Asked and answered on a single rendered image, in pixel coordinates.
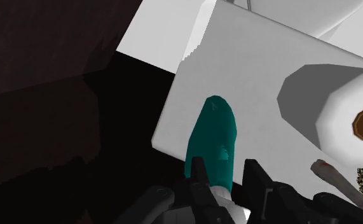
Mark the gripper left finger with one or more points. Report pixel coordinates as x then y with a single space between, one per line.
198 183

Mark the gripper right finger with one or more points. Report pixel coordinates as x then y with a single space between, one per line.
258 186

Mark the teal bottle with white cap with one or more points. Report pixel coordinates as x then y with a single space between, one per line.
213 136

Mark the grey stick with red tip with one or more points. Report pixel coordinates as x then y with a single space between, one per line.
339 181

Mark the white toilet paper roll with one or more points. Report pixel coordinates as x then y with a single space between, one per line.
336 127

